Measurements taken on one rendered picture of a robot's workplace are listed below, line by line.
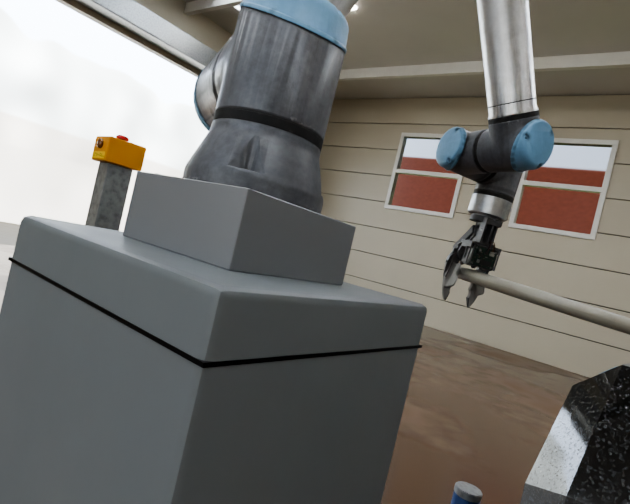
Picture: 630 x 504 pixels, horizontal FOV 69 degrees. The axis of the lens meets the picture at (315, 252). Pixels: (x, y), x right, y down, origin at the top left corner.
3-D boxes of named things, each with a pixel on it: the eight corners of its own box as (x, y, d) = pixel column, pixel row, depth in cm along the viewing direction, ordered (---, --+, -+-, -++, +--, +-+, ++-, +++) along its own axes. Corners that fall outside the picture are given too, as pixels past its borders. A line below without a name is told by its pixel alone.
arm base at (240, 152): (233, 185, 48) (256, 94, 48) (156, 176, 62) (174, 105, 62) (348, 223, 62) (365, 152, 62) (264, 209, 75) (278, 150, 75)
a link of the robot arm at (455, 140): (475, 119, 91) (516, 140, 97) (436, 127, 102) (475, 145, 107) (463, 164, 91) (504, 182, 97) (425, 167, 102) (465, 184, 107)
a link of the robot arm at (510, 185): (478, 139, 107) (506, 153, 111) (461, 191, 108) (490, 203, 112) (510, 138, 99) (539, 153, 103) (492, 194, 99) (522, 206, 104)
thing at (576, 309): (647, 338, 121) (651, 327, 121) (708, 360, 78) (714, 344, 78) (465, 279, 143) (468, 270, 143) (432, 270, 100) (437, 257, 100)
